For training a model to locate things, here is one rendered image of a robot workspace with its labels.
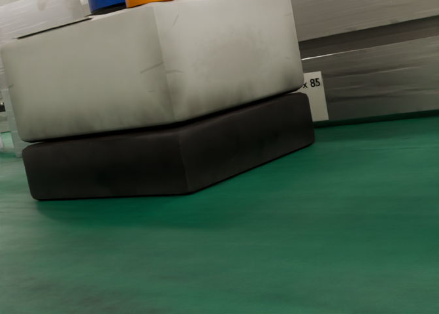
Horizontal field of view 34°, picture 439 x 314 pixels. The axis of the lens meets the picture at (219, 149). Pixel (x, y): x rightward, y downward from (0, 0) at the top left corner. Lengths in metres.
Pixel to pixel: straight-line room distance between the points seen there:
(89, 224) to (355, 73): 0.15
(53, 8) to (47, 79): 0.18
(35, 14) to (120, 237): 0.28
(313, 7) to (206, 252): 0.19
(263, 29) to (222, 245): 0.12
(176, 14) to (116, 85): 0.03
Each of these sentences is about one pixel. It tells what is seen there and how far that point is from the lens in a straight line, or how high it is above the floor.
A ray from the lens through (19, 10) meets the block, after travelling 0.46.
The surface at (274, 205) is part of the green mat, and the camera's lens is 0.19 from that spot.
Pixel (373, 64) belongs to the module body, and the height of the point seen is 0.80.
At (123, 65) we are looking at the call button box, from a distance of 0.23.
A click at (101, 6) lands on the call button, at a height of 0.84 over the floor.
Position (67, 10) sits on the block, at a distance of 0.43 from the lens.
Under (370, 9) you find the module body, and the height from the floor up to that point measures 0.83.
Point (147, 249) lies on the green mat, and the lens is 0.17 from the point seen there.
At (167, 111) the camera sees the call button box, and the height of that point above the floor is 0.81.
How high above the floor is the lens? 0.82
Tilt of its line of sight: 7 degrees down
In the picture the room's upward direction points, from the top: 11 degrees counter-clockwise
